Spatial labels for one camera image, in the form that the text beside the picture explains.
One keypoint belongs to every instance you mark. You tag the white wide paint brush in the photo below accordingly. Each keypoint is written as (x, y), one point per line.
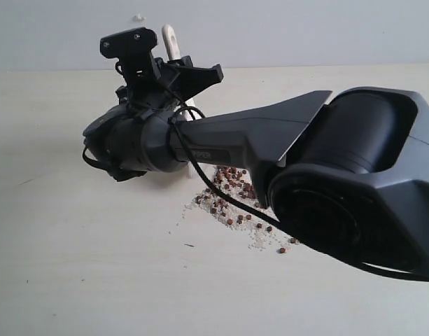
(174, 58)

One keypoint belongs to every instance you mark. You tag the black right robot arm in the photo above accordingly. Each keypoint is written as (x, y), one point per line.
(348, 176)

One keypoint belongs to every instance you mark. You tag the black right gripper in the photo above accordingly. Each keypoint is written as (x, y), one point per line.
(151, 83)

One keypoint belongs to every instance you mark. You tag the small white wall blob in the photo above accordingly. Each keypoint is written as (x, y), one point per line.
(139, 18)

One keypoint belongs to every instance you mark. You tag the scattered rice and brown pellets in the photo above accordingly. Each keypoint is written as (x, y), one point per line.
(236, 183)

